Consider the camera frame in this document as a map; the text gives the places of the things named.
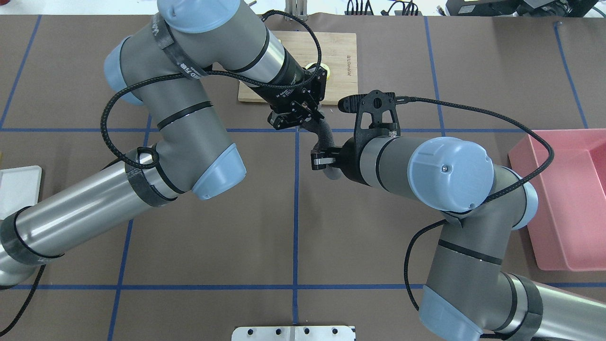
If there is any pink plastic bin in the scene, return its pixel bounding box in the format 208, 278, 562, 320
527, 129, 606, 271

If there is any grey wiping cloth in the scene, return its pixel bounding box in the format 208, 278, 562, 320
302, 119, 342, 180

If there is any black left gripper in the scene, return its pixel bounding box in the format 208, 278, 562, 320
267, 66, 327, 130

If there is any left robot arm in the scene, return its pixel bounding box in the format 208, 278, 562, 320
1, 0, 327, 289

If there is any yellow lemon slice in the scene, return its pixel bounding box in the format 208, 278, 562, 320
305, 63, 331, 79

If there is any white rack tray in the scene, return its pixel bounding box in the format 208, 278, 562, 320
0, 165, 43, 220

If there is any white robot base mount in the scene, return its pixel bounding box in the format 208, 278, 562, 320
231, 325, 356, 341

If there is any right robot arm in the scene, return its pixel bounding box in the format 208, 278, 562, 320
311, 136, 605, 341

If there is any bamboo cutting board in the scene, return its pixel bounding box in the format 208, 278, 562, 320
238, 31, 359, 106

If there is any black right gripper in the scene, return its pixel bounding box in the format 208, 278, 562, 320
310, 137, 365, 183

